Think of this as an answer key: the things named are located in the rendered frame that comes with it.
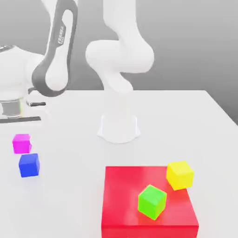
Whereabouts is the small blue cube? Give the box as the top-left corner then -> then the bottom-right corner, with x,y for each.
18,152 -> 40,179

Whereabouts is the large red box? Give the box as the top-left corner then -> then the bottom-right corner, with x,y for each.
101,165 -> 200,238

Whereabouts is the small yellow cube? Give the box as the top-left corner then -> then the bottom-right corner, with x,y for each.
165,160 -> 195,192

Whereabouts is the small magenta cube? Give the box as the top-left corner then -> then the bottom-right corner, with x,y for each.
12,133 -> 33,155

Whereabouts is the small green cube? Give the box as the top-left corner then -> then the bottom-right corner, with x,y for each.
137,184 -> 167,221

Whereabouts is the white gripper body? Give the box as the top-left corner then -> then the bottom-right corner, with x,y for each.
0,115 -> 47,131

